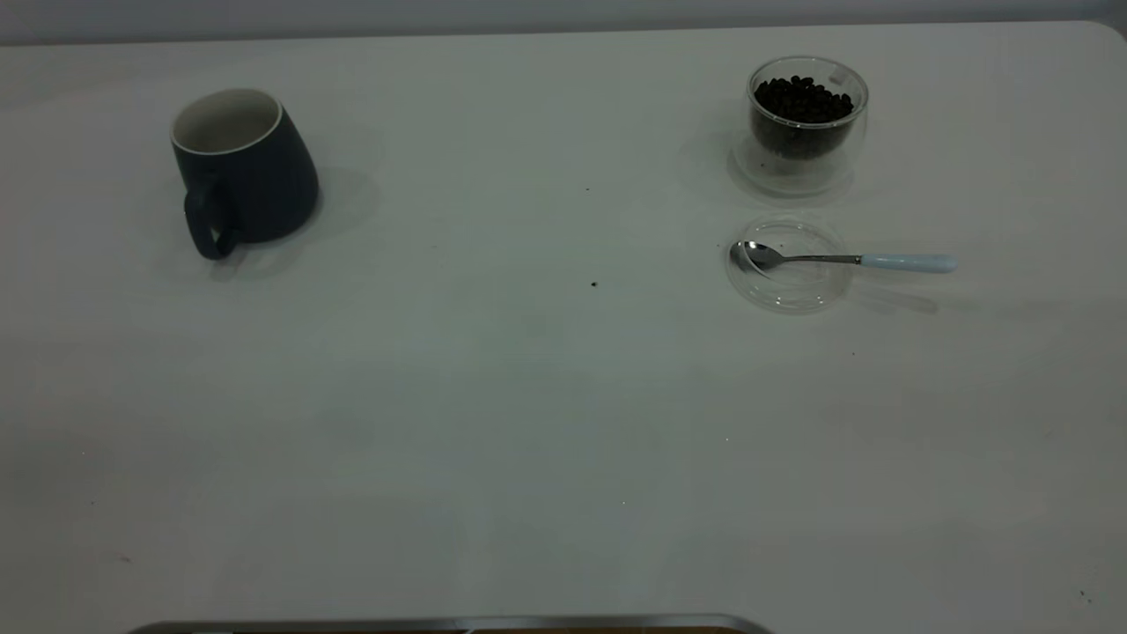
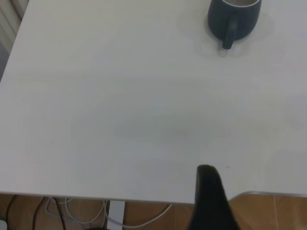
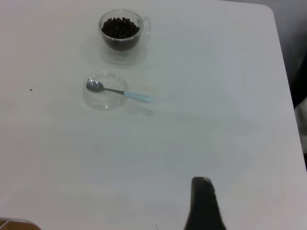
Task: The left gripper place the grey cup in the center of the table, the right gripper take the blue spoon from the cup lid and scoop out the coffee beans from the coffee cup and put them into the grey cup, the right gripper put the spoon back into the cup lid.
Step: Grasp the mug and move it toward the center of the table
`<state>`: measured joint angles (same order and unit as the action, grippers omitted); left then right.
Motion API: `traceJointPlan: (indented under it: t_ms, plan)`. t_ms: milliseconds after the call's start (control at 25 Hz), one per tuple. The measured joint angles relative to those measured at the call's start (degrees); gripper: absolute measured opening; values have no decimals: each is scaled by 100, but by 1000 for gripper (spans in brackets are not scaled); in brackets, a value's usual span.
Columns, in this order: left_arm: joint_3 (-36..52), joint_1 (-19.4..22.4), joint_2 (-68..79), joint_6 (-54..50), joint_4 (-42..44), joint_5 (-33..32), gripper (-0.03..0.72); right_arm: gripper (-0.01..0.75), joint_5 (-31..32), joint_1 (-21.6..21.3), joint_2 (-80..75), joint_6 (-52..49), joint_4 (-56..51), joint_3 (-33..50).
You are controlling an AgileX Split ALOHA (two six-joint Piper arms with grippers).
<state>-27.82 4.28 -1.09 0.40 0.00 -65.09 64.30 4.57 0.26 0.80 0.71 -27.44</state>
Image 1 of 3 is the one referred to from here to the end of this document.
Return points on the dark grey ceramic mug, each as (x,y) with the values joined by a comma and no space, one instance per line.
(264,176)

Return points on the clear round glass lid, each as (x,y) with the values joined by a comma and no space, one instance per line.
(792,295)

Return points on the coffee beans heap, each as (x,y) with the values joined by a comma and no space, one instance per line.
(801,101)

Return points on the clear double-wall glass bowl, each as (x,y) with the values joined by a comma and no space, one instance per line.
(792,180)

